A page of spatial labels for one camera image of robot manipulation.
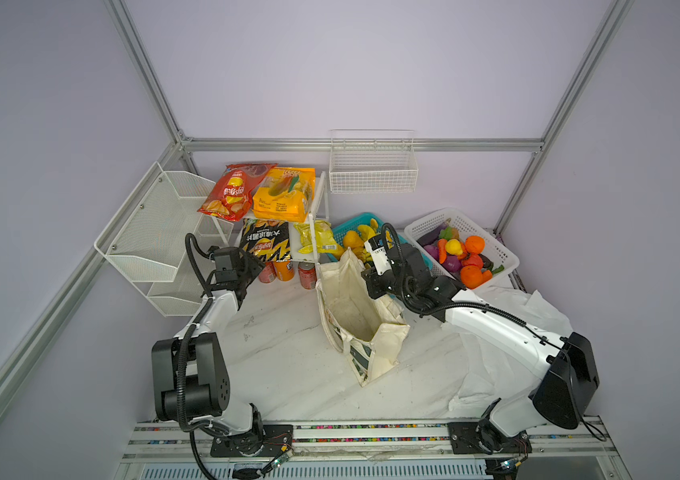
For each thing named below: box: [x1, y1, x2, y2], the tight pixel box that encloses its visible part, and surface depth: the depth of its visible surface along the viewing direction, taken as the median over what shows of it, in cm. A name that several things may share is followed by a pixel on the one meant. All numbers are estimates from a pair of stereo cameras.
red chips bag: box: [197, 163, 277, 222], surface depth 81 cm
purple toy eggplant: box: [416, 218, 451, 246], surface depth 116 cm
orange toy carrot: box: [438, 238, 447, 265], surface depth 106 cm
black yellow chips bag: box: [240, 218, 293, 263], surface depth 95 cm
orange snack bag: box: [252, 167, 316, 223], surface depth 77 cm
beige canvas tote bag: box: [316, 248, 410, 387], surface depth 83 cm
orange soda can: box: [274, 260, 295, 282], surface depth 103 cm
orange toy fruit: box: [465, 235, 485, 254], surface depth 107 cm
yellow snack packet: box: [294, 220, 344, 259], surface depth 95 cm
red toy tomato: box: [461, 252, 484, 269], surface depth 106 cm
